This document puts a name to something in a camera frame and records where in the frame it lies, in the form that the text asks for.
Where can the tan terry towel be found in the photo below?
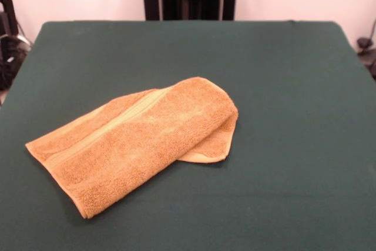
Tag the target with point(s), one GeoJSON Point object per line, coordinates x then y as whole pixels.
{"type": "Point", "coordinates": [132, 145]}

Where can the dark green tablecloth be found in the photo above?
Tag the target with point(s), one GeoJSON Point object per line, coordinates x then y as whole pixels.
{"type": "Point", "coordinates": [264, 189]}

